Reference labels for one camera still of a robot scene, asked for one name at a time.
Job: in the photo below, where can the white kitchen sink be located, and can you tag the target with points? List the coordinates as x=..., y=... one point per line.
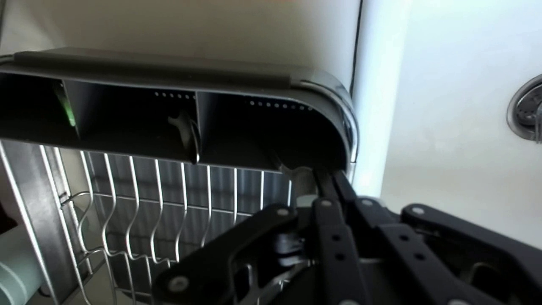
x=451, y=112

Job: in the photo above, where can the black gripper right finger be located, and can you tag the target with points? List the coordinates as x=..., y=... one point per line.
x=429, y=255

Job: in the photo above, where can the green silicone spatula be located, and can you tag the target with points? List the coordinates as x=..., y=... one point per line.
x=70, y=112

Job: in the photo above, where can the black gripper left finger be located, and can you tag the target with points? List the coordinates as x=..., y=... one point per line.
x=333, y=255

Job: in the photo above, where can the dark grey utensil caddy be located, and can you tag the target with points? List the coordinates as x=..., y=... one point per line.
x=130, y=112

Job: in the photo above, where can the pale mint plastic cup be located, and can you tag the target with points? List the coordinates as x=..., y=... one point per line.
x=18, y=265

